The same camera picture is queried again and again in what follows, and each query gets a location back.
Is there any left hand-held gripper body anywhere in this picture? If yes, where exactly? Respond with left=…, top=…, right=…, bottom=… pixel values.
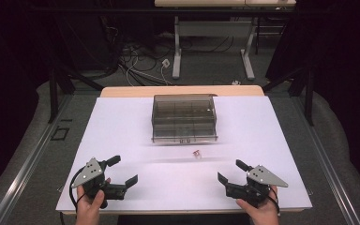
left=70, top=157, right=128, bottom=210

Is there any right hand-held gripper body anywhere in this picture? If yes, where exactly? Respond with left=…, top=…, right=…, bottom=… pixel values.
left=224, top=164, right=290, bottom=209

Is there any transparent grey drawer box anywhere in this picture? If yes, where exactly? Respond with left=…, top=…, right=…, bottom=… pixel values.
left=151, top=93, right=219, bottom=144

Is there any person's right hand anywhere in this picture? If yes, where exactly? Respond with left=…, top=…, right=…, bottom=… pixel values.
left=235, top=187, right=281, bottom=225

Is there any person's left hand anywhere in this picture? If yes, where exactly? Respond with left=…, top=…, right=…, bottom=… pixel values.
left=75, top=177, right=112, bottom=225

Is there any white table mat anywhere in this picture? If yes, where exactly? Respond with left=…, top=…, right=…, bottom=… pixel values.
left=55, top=96, right=313, bottom=212

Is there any black metal stand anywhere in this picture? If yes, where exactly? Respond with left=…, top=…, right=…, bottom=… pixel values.
left=47, top=67, right=105, bottom=125
left=262, top=67, right=315, bottom=127

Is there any dark curtain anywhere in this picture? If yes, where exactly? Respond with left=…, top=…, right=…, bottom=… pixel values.
left=0, top=0, right=59, bottom=204
left=265, top=0, right=360, bottom=195

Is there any white-framed desk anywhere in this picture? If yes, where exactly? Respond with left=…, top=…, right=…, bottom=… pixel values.
left=154, top=0, right=297, bottom=81

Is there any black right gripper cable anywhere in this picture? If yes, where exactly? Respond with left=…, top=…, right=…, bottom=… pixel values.
left=269, top=186, right=281, bottom=218

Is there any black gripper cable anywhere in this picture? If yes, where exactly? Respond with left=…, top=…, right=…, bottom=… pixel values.
left=68, top=167, right=86, bottom=211
left=269, top=186, right=281, bottom=218

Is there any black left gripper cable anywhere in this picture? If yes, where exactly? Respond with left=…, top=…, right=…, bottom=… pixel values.
left=68, top=167, right=86, bottom=211

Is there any aluminium floor rail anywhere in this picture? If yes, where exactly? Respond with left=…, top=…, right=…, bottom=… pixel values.
left=290, top=95, right=360, bottom=225
left=0, top=93, right=73, bottom=225

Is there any bundle of floor cables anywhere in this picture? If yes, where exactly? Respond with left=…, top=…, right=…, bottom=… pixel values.
left=101, top=18, right=237, bottom=87

